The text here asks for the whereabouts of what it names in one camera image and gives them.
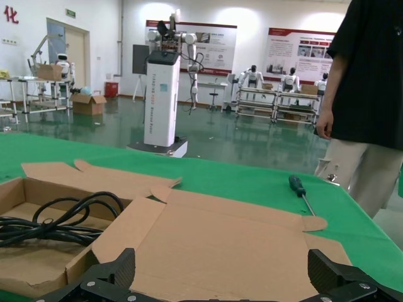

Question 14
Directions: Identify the person's bare forearm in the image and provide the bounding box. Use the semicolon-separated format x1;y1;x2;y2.
317;75;338;119

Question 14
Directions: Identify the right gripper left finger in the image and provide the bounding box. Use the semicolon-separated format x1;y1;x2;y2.
34;247;177;302

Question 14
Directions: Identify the black power cord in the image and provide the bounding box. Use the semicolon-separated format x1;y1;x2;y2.
0;191;124;249

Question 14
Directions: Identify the clear plastic parts bag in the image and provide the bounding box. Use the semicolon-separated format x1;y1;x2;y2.
314;159;341;187

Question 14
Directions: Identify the beige door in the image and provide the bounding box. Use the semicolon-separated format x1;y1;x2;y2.
46;17;91;95

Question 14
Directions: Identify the cardboard box with round hole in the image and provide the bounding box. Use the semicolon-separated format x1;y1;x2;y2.
64;184;353;302

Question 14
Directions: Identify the green handled screwdriver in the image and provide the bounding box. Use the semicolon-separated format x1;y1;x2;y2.
288;174;317;218

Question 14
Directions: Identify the black panel on stand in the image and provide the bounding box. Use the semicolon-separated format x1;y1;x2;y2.
131;43;151;102

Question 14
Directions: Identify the green tablecloth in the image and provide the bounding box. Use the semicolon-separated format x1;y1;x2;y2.
0;131;403;302

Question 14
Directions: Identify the white humanoid robot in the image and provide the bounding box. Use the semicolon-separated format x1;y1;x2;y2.
237;64;264;89
314;72;330;95
280;67;302;92
55;52;76;80

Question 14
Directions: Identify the red wall lettering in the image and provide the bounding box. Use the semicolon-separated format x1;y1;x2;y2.
3;5;20;25

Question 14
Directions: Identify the open cardboard box on floor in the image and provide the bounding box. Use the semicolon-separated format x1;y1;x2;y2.
69;92;108;116

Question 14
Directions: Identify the white pipe rack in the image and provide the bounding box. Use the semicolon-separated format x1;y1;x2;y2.
235;85;278;118
274;90;322;124
0;77;74;124

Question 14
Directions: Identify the wide red white poster board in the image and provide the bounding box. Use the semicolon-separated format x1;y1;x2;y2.
144;20;237;76

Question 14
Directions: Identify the person's hand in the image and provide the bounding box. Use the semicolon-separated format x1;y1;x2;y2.
315;112;334;140

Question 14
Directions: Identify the red box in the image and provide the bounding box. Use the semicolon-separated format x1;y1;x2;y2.
103;81;120;98

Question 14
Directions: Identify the black stool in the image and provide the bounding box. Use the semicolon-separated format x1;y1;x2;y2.
207;82;220;111

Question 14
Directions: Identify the person in black shirt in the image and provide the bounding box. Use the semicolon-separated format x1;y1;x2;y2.
314;0;403;220

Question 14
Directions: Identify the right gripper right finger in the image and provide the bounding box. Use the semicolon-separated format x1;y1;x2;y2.
302;248;403;302

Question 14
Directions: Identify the white mobile robot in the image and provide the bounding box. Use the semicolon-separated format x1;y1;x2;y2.
125;11;206;158

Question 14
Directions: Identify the cardboard box on rack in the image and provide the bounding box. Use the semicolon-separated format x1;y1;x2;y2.
37;63;64;81

